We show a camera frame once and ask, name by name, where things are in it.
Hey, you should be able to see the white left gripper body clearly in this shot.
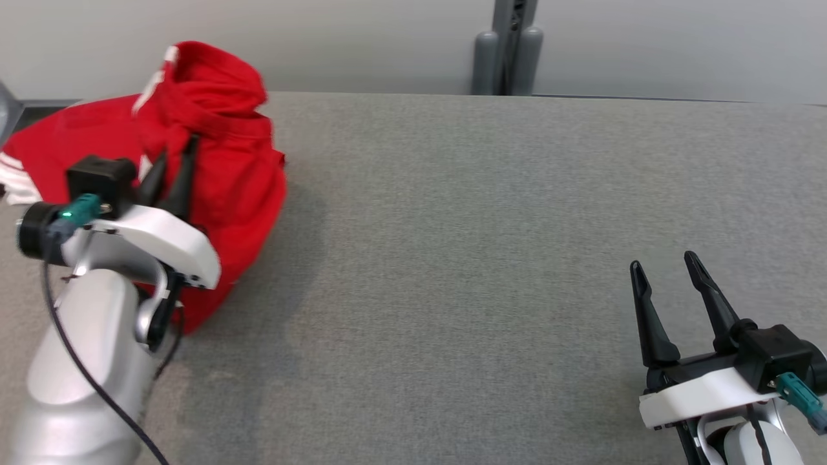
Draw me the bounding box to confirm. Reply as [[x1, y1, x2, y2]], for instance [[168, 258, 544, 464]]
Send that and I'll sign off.
[[16, 201, 222, 291]]

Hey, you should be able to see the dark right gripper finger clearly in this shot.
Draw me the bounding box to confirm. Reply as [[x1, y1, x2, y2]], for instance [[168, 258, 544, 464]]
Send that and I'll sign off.
[[684, 251, 757, 353], [630, 260, 680, 369]]

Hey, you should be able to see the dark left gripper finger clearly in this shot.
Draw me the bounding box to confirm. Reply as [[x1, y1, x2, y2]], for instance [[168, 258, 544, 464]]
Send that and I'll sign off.
[[137, 150, 167, 207], [158, 134, 200, 220]]

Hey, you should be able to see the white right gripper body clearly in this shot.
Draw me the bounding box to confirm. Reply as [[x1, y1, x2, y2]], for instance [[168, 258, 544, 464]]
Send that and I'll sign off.
[[640, 352, 782, 430]]

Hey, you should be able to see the red shirt with white sleeves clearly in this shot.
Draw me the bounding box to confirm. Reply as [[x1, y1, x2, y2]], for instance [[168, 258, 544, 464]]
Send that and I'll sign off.
[[0, 94, 288, 335]]

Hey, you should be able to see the grey fabric sofa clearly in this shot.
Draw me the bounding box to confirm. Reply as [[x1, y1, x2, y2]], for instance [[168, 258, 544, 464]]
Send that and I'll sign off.
[[0, 90, 827, 465]]

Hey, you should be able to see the left black cable teal connector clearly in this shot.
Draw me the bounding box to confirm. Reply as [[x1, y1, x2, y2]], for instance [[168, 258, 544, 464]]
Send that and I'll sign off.
[[40, 194, 170, 465]]

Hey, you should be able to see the black cable teal connector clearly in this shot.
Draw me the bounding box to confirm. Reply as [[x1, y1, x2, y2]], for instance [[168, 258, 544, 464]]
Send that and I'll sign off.
[[775, 373, 827, 435], [40, 194, 170, 465]]

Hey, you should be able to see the right black cable teal connector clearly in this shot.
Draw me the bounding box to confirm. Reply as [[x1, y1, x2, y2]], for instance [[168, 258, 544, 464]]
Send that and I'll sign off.
[[775, 373, 827, 435]]

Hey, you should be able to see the grey metal partition post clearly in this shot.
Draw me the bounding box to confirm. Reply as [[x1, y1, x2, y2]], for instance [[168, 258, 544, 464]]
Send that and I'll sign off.
[[472, 0, 543, 96]]

